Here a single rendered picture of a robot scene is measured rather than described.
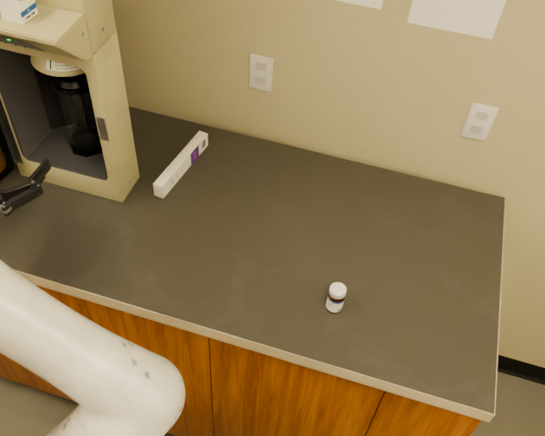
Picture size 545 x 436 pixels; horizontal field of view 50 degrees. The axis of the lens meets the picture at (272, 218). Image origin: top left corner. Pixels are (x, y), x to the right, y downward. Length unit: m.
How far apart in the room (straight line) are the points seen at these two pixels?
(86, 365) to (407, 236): 1.03
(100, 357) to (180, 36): 1.15
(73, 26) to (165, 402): 0.77
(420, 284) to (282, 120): 0.67
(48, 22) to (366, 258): 0.94
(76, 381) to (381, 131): 1.20
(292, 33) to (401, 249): 0.66
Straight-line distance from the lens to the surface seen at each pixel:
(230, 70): 1.80
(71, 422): 0.96
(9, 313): 0.83
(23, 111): 1.72
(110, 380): 0.88
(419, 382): 1.41
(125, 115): 1.58
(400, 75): 1.67
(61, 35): 1.28
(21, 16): 1.32
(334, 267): 1.54
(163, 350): 1.67
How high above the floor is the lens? 2.15
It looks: 48 degrees down
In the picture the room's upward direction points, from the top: 5 degrees clockwise
